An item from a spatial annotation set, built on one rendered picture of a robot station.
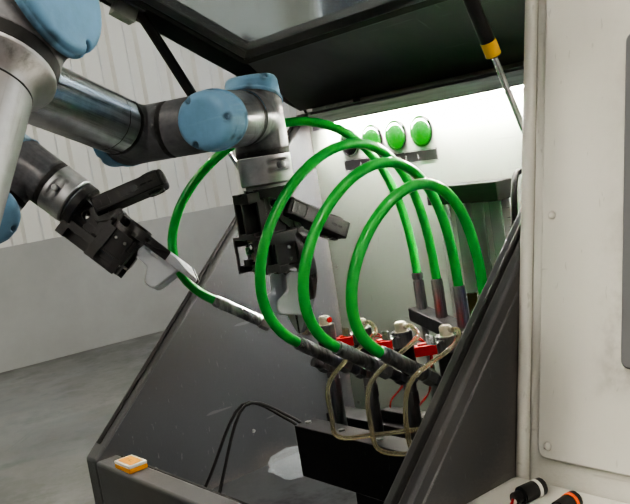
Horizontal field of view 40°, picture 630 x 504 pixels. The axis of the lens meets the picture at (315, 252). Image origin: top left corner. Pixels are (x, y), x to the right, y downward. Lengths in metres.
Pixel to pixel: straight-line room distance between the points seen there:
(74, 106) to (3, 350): 6.65
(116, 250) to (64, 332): 6.45
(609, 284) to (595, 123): 0.17
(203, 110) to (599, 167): 0.46
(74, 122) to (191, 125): 0.14
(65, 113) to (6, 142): 0.31
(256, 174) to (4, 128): 0.53
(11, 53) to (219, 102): 0.39
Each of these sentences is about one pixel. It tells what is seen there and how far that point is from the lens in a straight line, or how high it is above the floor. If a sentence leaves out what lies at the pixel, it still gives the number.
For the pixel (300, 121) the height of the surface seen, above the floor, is 1.42.
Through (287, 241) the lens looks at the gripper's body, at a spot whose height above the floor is 1.26.
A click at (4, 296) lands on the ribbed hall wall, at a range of 7.60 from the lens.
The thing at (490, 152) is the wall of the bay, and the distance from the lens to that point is 1.37.
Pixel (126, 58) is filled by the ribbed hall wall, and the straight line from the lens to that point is 8.01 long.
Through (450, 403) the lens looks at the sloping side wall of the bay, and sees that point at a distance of 0.97.
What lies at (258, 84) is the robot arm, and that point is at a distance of 1.19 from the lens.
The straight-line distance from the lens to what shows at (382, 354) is 1.02.
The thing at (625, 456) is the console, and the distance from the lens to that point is 0.96.
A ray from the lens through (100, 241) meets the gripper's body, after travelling 1.29.
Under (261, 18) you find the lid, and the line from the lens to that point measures 1.45.
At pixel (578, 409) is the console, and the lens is 0.99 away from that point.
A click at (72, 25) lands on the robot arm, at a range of 0.77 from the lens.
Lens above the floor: 1.38
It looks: 7 degrees down
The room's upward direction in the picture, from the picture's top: 9 degrees counter-clockwise
